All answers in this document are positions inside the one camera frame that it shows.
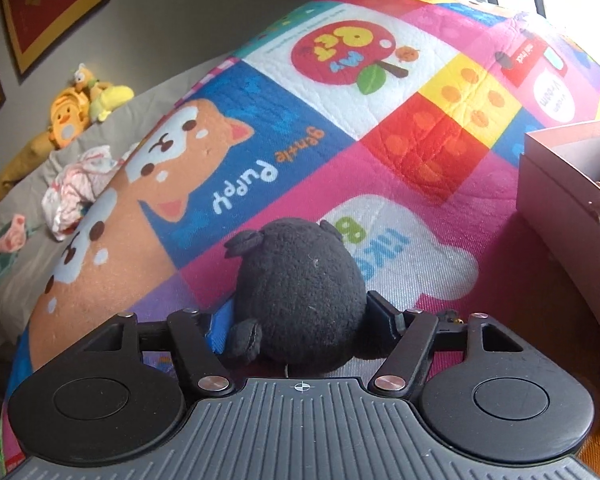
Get colourful cartoon play mat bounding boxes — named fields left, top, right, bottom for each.
left=3, top=0, right=600, bottom=479

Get pink rose plush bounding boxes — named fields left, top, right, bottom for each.
left=0, top=214, right=28, bottom=254

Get yellow tiger plush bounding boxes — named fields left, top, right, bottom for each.
left=48, top=87, right=91, bottom=148

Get grey sofa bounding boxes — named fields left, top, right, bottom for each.
left=0, top=52, right=232, bottom=356

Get red gold framed picture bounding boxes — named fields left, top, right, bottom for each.
left=0, top=0, right=109, bottom=81

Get crumpled pink white cloth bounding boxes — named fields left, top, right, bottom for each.
left=41, top=145, right=125, bottom=242

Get yellow green duck plush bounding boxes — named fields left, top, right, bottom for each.
left=73, top=63, right=135, bottom=122

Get pink cardboard box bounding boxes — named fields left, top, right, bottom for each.
left=517, top=119, right=600, bottom=323

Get black plush toy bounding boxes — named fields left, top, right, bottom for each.
left=223, top=218, right=366, bottom=373

